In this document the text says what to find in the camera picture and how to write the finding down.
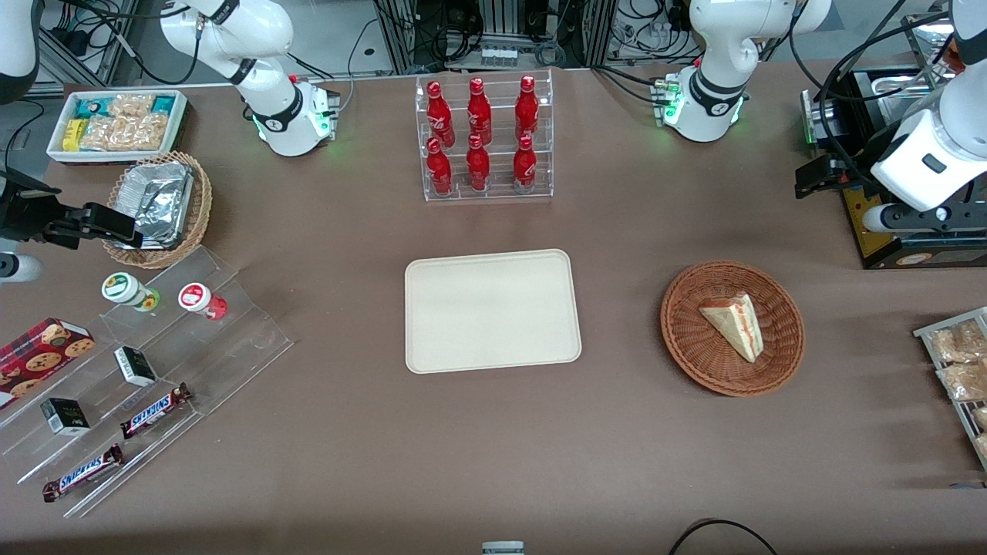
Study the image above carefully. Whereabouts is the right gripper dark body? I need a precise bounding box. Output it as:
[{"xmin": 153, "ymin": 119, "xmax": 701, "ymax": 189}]
[{"xmin": 0, "ymin": 173, "xmax": 62, "ymax": 241}]

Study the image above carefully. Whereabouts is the triangular sandwich wedge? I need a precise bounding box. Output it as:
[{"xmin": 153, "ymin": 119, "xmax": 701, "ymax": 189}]
[{"xmin": 699, "ymin": 291, "xmax": 765, "ymax": 364}]

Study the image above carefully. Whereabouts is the light wicker basket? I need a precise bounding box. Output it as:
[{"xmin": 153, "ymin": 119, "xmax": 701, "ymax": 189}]
[{"xmin": 103, "ymin": 150, "xmax": 213, "ymax": 269}]

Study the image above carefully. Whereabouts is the round brown wicker basket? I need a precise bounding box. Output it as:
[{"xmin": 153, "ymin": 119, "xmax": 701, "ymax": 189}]
[{"xmin": 660, "ymin": 261, "xmax": 807, "ymax": 398}]

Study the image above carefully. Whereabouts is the beige rectangular tray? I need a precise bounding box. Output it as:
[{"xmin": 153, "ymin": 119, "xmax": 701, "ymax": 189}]
[{"xmin": 405, "ymin": 248, "xmax": 583, "ymax": 375}]

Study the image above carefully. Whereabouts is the silver box with green light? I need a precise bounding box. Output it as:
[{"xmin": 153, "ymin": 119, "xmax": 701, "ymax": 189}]
[{"xmin": 800, "ymin": 89, "xmax": 837, "ymax": 147}]

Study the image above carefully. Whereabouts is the green lid cup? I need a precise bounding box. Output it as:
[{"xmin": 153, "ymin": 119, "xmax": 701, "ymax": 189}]
[{"xmin": 101, "ymin": 272, "xmax": 161, "ymax": 312}]

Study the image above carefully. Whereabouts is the white plastic snack bin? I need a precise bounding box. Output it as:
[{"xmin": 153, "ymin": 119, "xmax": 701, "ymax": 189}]
[{"xmin": 46, "ymin": 89, "xmax": 190, "ymax": 167}]

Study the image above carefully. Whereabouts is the black food warmer cabinet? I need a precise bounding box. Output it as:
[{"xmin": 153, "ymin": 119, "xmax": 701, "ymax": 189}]
[{"xmin": 819, "ymin": 12, "xmax": 987, "ymax": 271}]

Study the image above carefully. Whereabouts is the steel food pan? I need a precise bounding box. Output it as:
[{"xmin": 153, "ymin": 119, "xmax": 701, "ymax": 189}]
[{"xmin": 867, "ymin": 69, "xmax": 953, "ymax": 128}]

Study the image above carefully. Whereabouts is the clear cracker bag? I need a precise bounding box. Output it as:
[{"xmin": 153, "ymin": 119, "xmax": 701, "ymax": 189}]
[
  {"xmin": 108, "ymin": 92, "xmax": 157, "ymax": 118},
  {"xmin": 81, "ymin": 114, "xmax": 168, "ymax": 152}
]

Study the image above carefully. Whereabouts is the red lid cup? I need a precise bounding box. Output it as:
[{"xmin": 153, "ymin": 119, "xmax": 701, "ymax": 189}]
[{"xmin": 178, "ymin": 283, "xmax": 228, "ymax": 321}]

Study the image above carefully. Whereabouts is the red cookie box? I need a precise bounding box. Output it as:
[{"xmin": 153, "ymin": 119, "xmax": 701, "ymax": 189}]
[{"xmin": 0, "ymin": 318, "xmax": 96, "ymax": 409}]

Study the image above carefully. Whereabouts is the small black box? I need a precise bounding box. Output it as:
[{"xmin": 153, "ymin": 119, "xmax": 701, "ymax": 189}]
[
  {"xmin": 114, "ymin": 346, "xmax": 157, "ymax": 387},
  {"xmin": 40, "ymin": 398, "xmax": 91, "ymax": 436}
]

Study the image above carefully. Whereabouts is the clear acrylic stepped stand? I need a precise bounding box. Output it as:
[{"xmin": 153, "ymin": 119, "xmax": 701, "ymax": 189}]
[{"xmin": 0, "ymin": 245, "xmax": 294, "ymax": 519}]

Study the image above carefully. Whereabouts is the clear bag of snacks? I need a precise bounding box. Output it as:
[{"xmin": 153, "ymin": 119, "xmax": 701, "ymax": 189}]
[
  {"xmin": 937, "ymin": 362, "xmax": 987, "ymax": 402},
  {"xmin": 929, "ymin": 320, "xmax": 987, "ymax": 363}
]

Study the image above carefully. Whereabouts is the snickers chocolate bar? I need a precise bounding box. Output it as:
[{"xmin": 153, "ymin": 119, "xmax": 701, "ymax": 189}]
[
  {"xmin": 42, "ymin": 444, "xmax": 124, "ymax": 503},
  {"xmin": 120, "ymin": 383, "xmax": 193, "ymax": 440}
]

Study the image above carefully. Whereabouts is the red soda bottle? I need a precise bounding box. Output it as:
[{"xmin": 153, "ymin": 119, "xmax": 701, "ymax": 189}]
[
  {"xmin": 426, "ymin": 80, "xmax": 456, "ymax": 147},
  {"xmin": 426, "ymin": 137, "xmax": 454, "ymax": 196},
  {"xmin": 466, "ymin": 134, "xmax": 491, "ymax": 192},
  {"xmin": 515, "ymin": 75, "xmax": 540, "ymax": 143},
  {"xmin": 467, "ymin": 77, "xmax": 493, "ymax": 146},
  {"xmin": 513, "ymin": 135, "xmax": 537, "ymax": 193}
]

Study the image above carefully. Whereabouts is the clear acrylic bottle rack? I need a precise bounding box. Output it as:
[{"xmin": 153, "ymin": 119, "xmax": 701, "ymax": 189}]
[{"xmin": 415, "ymin": 68, "xmax": 554, "ymax": 203}]

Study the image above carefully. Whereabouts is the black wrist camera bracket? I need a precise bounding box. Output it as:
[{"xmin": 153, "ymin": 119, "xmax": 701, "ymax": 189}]
[{"xmin": 883, "ymin": 202, "xmax": 987, "ymax": 234}]

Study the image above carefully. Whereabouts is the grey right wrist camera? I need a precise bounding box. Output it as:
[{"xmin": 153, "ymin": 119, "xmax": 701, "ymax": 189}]
[{"xmin": 0, "ymin": 253, "xmax": 43, "ymax": 284}]

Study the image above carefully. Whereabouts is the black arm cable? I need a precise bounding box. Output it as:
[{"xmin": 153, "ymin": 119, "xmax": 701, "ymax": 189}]
[{"xmin": 816, "ymin": 12, "xmax": 953, "ymax": 197}]

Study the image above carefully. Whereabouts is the grey wire tray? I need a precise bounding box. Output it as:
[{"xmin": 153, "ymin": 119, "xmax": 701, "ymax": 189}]
[{"xmin": 914, "ymin": 307, "xmax": 987, "ymax": 471}]

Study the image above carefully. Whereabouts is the aluminium frame rack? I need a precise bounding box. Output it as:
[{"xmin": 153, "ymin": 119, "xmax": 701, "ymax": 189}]
[{"xmin": 374, "ymin": 0, "xmax": 618, "ymax": 74}]

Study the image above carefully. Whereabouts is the black floor cable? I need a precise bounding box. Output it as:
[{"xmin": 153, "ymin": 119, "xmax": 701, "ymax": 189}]
[{"xmin": 667, "ymin": 518, "xmax": 780, "ymax": 555}]

